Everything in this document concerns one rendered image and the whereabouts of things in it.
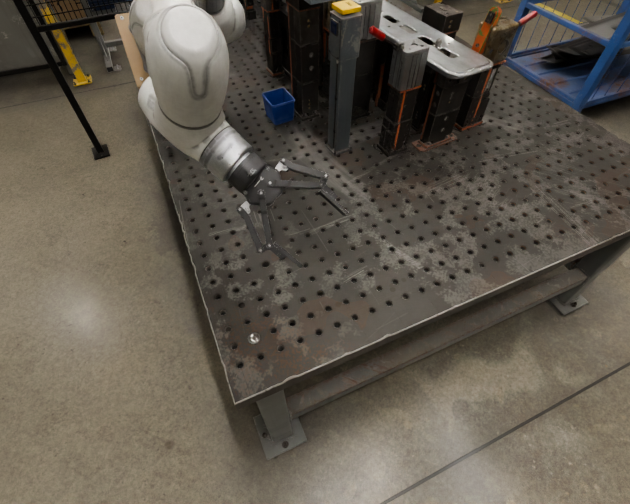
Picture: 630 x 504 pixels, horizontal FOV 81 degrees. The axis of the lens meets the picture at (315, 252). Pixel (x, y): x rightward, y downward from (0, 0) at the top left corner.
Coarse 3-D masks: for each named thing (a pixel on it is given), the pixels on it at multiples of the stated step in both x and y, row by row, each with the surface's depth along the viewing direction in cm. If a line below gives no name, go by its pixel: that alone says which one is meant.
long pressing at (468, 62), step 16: (384, 0) 146; (384, 16) 136; (400, 16) 136; (384, 32) 127; (400, 32) 127; (432, 32) 127; (432, 48) 119; (448, 48) 119; (464, 48) 119; (432, 64) 113; (448, 64) 113; (464, 64) 113; (480, 64) 113
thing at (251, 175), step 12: (252, 156) 68; (240, 168) 67; (252, 168) 67; (264, 168) 70; (228, 180) 69; (240, 180) 68; (252, 180) 68; (264, 180) 70; (240, 192) 70; (252, 192) 70; (264, 192) 70; (276, 192) 70; (252, 204) 71
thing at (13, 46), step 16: (0, 0) 251; (0, 16) 258; (16, 16) 261; (32, 16) 264; (48, 16) 265; (0, 32) 264; (16, 32) 267; (48, 32) 273; (0, 48) 270; (16, 48) 274; (32, 48) 277; (64, 48) 282; (0, 64) 277; (16, 64) 281; (32, 64) 284; (64, 64) 291; (80, 80) 302
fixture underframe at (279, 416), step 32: (608, 256) 147; (544, 288) 154; (576, 288) 165; (480, 320) 145; (416, 352) 137; (320, 384) 130; (352, 384) 130; (256, 416) 144; (288, 416) 121; (288, 448) 137
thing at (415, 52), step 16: (416, 48) 106; (400, 64) 109; (416, 64) 109; (400, 80) 111; (416, 80) 114; (400, 96) 116; (400, 112) 121; (384, 128) 129; (400, 128) 126; (384, 144) 132; (400, 144) 132
